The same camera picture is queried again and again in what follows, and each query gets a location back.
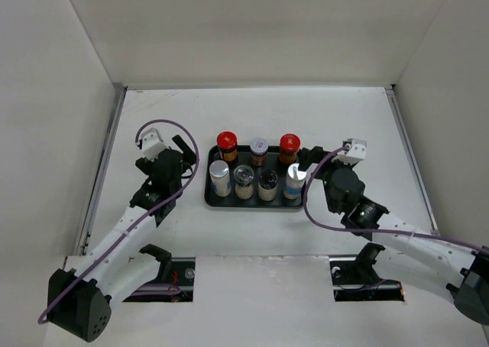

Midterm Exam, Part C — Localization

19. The black plastic tray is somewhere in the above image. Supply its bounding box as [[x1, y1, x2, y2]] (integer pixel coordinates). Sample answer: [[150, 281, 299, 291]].
[[204, 145, 303, 211]]

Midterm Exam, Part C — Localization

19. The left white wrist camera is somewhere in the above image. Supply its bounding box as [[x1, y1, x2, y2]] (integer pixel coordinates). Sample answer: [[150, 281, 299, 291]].
[[137, 128, 168, 161]]

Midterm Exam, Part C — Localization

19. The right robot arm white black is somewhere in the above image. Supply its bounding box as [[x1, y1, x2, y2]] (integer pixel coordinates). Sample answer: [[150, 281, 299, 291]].
[[298, 140, 488, 326]]

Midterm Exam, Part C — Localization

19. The red lid sauce jar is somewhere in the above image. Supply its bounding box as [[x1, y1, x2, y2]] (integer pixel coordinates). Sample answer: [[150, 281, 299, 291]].
[[216, 131, 238, 163]]

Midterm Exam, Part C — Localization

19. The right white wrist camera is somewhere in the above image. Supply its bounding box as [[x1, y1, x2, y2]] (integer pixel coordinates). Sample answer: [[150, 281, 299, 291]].
[[335, 138, 367, 165]]

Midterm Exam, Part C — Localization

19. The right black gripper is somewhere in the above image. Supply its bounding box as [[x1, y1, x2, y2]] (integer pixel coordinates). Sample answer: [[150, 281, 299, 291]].
[[299, 146, 355, 212]]

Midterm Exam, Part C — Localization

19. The red lid chili jar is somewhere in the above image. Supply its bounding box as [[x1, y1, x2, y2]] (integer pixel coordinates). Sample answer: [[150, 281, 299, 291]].
[[279, 133, 301, 164]]

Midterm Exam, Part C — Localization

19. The silver lid salt canister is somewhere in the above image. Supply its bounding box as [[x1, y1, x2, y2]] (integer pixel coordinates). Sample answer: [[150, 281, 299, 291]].
[[283, 163, 307, 199], [209, 160, 231, 197]]

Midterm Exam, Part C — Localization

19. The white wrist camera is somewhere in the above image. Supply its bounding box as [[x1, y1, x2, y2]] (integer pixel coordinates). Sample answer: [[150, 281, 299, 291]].
[[137, 128, 168, 161], [335, 138, 367, 165]]

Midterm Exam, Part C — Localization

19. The white lid sauce jar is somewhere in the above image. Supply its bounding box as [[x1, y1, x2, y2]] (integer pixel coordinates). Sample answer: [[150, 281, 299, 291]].
[[250, 138, 269, 167]]

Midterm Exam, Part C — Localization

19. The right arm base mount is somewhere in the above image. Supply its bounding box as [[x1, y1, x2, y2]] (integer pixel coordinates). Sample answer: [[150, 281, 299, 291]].
[[329, 243, 404, 302]]

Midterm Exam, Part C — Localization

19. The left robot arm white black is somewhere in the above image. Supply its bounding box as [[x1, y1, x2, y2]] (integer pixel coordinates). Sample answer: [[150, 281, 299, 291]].
[[38, 129, 199, 342]]

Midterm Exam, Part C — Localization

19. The clear lid spice jar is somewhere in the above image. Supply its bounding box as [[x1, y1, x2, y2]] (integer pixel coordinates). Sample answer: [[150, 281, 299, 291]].
[[233, 164, 254, 200]]

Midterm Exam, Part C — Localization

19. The black cap seasoning bottle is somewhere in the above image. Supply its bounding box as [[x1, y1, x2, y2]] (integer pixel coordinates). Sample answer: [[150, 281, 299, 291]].
[[258, 170, 278, 202]]

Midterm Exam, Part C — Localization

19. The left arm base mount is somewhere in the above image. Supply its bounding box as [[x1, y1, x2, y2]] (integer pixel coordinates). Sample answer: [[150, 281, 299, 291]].
[[125, 245, 196, 303]]

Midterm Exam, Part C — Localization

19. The purple cable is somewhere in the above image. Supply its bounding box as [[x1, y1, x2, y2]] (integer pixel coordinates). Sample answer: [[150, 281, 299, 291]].
[[37, 118, 200, 325], [303, 143, 489, 293]]

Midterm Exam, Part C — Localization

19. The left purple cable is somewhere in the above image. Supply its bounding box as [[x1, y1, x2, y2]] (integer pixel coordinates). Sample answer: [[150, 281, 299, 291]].
[[37, 118, 200, 325]]

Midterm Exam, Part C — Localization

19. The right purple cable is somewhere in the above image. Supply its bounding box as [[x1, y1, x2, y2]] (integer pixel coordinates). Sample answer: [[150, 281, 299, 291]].
[[303, 143, 489, 293]]

